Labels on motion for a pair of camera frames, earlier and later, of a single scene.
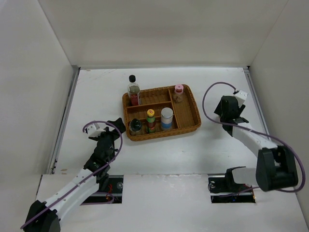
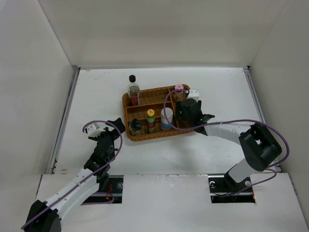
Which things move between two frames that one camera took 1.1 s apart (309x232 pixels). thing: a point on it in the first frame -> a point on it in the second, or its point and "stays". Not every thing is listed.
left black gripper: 107,132 stays
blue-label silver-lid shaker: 166,118 stays
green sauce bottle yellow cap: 151,121 stays
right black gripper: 218,110 -> 179,108
